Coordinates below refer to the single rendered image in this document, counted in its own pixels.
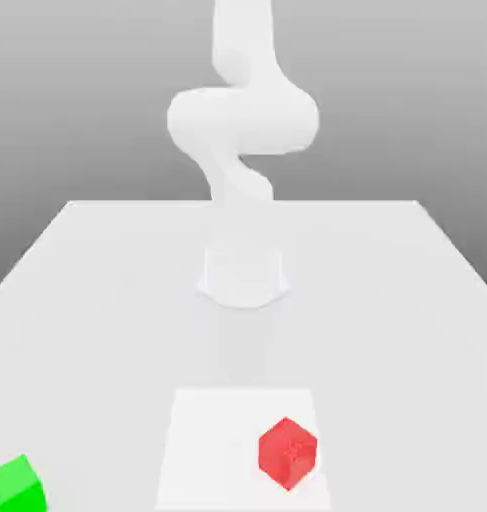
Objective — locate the small green cube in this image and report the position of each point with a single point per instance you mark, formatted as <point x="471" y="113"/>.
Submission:
<point x="15" y="486"/>

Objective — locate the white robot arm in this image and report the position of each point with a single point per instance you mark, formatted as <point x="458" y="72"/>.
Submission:
<point x="243" y="120"/>

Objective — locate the small red cube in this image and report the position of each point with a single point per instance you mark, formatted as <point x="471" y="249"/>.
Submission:
<point x="288" y="454"/>

